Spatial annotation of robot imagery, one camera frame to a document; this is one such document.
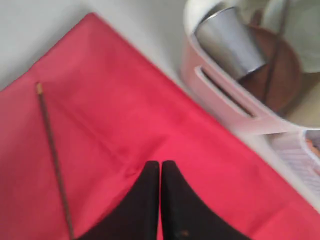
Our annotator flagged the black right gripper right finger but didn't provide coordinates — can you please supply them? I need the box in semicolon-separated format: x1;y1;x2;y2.
160;160;249;240

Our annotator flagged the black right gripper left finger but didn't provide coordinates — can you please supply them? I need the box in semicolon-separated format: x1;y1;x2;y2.
80;161;160;240

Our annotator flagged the red table cloth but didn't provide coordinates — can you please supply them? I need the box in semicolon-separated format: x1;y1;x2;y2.
0;13;320;240

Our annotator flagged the brown wooden plate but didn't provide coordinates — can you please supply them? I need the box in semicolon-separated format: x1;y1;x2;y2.
239;24;302;113

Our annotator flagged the dark wooden chopstick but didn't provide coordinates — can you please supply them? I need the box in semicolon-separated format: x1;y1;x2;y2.
262;0;291;104
35;82;76;240

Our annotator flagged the steel cup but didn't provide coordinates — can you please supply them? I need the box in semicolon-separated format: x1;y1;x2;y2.
194;6;267;81

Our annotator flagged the white ceramic bowl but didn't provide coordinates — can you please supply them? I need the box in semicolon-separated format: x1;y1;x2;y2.
261;0;320;73

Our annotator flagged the white perforated basket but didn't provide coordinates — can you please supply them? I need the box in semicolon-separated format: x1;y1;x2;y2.
269;128;320;208

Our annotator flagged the cream plastic bin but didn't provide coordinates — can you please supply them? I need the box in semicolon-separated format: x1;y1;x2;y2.
180;0;309;135

